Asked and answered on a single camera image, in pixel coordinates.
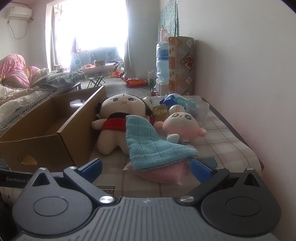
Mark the low white table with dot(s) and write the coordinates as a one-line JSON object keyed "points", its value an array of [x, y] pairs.
{"points": [[97, 68]]}

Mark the grey blanket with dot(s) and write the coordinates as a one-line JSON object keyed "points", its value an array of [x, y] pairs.
{"points": [[64, 78]]}

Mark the pink mesh sponge cloth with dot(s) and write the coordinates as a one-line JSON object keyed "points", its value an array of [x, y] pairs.
{"points": [[161, 173]]}

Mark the checked tablecloth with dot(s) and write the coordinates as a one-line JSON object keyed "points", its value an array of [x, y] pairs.
{"points": [[219, 143]]}

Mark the green patterned wall cloth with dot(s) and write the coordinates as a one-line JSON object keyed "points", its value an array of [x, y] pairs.
{"points": [[170, 20]]}

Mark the round pink white plush toy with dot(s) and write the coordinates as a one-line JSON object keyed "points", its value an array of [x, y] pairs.
{"points": [[182, 125]]}

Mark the white dispenser base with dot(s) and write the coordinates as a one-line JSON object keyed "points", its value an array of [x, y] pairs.
{"points": [[163, 89]]}

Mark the pink quilt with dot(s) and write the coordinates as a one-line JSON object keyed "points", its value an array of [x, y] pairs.
{"points": [[16, 69]]}

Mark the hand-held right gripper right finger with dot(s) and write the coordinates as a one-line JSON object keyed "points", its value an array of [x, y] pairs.
{"points": [[200, 170]]}

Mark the blue printed cloth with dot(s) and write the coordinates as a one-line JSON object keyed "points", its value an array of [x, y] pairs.
{"points": [[92, 56]]}

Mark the white quilt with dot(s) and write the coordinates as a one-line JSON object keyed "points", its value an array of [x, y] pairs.
{"points": [[18, 102]]}

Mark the white air conditioner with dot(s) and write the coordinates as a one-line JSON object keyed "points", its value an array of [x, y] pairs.
{"points": [[19, 11]]}

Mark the clear drinking glass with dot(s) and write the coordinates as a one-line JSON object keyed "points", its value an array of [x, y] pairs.
{"points": [[198, 111]]}

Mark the cream plush doll red shirt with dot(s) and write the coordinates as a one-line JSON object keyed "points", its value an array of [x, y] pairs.
{"points": [[118, 104]]}

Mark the blue water jug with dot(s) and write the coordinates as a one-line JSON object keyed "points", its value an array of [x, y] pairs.
{"points": [[163, 60]]}

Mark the folding stool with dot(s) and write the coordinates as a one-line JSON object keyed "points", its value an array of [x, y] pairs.
{"points": [[96, 81]]}

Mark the red packages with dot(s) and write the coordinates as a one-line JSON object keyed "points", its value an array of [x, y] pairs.
{"points": [[136, 82]]}

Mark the grey curtain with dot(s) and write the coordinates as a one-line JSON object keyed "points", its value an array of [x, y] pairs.
{"points": [[138, 58]]}

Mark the gold tissue pack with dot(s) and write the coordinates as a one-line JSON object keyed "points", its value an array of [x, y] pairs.
{"points": [[160, 112]]}

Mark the white baseball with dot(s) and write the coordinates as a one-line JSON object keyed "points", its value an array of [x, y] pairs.
{"points": [[177, 109]]}

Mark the teal plastic wrapper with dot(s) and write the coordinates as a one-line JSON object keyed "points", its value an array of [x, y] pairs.
{"points": [[181, 100]]}

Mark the teal checked towel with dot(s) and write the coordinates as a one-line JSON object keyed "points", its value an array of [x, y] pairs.
{"points": [[143, 143]]}

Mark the brown cardboard box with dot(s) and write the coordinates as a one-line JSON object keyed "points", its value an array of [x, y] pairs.
{"points": [[76, 139]]}

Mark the pink bottle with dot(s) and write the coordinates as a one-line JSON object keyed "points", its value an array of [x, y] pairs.
{"points": [[164, 34]]}

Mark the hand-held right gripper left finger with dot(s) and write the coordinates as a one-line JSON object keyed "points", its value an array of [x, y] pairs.
{"points": [[92, 168]]}

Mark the patterned cabinet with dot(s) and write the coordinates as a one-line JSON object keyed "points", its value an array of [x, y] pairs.
{"points": [[181, 69]]}

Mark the white plastic bag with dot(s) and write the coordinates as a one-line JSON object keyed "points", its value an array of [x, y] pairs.
{"points": [[152, 77]]}

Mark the small red bottle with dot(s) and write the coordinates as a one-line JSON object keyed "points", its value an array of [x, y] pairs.
{"points": [[154, 93]]}

